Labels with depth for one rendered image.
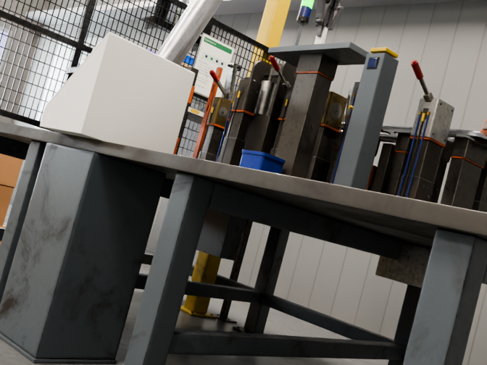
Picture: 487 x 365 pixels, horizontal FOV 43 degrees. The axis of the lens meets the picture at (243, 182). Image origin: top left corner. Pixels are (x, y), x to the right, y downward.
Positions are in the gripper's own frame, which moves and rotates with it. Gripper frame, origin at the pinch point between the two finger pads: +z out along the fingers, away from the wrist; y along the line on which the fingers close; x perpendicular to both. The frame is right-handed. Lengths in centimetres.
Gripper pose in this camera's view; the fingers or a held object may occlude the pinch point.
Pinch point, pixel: (320, 38)
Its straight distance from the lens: 207.5
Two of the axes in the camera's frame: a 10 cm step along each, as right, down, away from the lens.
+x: 7.3, 1.6, -6.6
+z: -2.6, 9.6, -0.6
